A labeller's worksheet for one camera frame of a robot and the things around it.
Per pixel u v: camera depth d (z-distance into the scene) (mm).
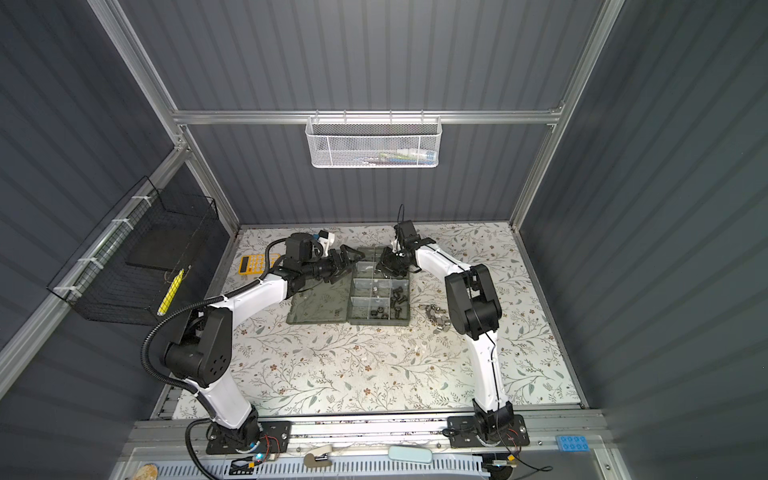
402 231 841
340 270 789
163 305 664
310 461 693
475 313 578
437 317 944
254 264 1079
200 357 479
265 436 724
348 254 809
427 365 848
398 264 889
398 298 985
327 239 860
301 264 731
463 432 724
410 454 696
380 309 963
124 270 711
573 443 709
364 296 991
